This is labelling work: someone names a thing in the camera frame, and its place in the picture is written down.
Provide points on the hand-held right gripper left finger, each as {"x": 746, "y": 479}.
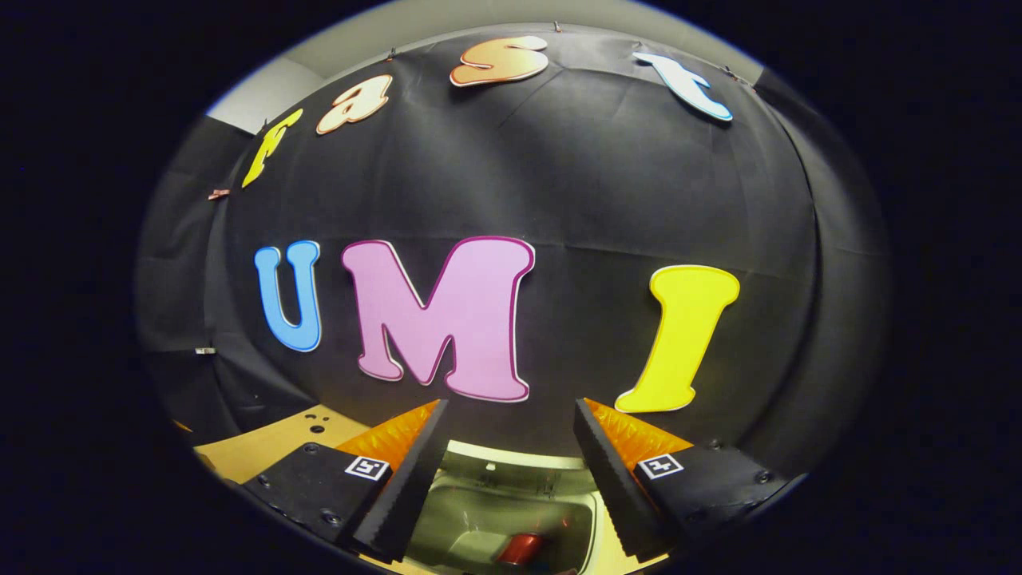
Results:
{"x": 403, "y": 495}

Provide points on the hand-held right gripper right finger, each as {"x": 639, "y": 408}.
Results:
{"x": 611, "y": 487}

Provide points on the green desktop garbage bin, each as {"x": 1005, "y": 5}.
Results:
{"x": 479, "y": 511}

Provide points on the red pop can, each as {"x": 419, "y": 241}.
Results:
{"x": 520, "y": 549}

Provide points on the wooden desktop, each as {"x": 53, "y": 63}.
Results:
{"x": 263, "y": 451}

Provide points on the black backdrop cloth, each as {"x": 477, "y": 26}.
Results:
{"x": 599, "y": 184}

